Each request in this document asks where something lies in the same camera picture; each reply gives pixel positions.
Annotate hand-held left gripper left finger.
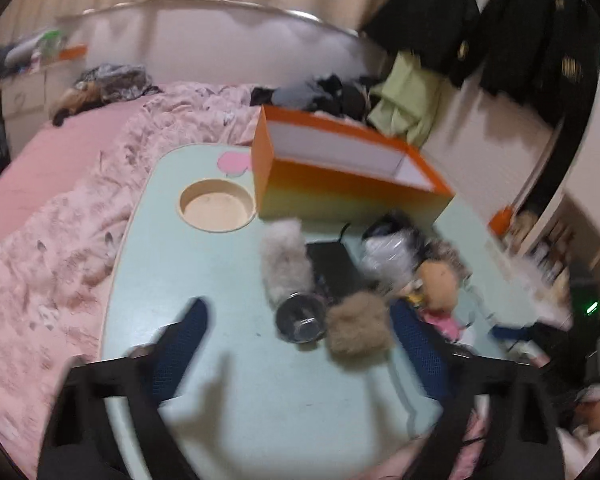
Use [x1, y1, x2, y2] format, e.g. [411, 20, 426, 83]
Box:
[37, 297, 211, 480]

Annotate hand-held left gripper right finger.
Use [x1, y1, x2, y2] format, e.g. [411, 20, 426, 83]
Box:
[390, 302, 566, 480]

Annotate beige furry cuff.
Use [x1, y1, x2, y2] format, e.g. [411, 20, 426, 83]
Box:
[325, 291, 392, 372]

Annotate plush doll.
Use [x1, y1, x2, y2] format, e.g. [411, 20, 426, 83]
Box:
[400, 240, 476, 346]

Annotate clear plastic bag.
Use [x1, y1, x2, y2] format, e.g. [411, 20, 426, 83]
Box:
[361, 227, 423, 291]

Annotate plain black pouch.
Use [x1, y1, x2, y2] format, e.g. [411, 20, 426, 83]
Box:
[305, 240, 368, 306]

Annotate round silver metal container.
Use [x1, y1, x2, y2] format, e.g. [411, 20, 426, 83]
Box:
[274, 291, 327, 345]

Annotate white furry cuff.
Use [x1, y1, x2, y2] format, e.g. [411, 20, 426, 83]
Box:
[259, 217, 315, 307]

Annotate orange cardboard box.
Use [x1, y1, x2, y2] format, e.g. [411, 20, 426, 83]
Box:
[250, 105, 455, 233]

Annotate light green lap table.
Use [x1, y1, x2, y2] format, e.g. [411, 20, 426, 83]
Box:
[100, 142, 538, 480]

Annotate blue object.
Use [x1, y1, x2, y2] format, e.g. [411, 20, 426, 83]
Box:
[490, 326, 528, 343]

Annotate pink floral duvet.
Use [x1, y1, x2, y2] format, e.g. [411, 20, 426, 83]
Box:
[0, 82, 261, 466]

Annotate orange bottle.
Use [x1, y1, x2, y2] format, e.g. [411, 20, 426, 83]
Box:
[490, 207, 513, 233]

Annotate beige cloth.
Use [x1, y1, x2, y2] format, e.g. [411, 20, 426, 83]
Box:
[510, 210, 541, 246]

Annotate pink bed sheet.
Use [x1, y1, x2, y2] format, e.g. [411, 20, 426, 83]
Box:
[0, 105, 141, 241]

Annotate yellow-green garment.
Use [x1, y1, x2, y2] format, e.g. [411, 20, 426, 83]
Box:
[367, 50, 443, 146]

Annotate patterned clothes pile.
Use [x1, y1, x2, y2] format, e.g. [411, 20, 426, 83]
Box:
[52, 64, 158, 126]

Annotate black clothes pile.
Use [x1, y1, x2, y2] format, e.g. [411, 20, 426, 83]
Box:
[250, 74, 381, 121]

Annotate white nightstand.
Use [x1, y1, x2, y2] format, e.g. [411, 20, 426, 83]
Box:
[0, 67, 66, 131]

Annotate black hanging jacket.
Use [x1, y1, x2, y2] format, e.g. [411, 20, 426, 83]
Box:
[360, 0, 481, 86]
[475, 0, 600, 216]

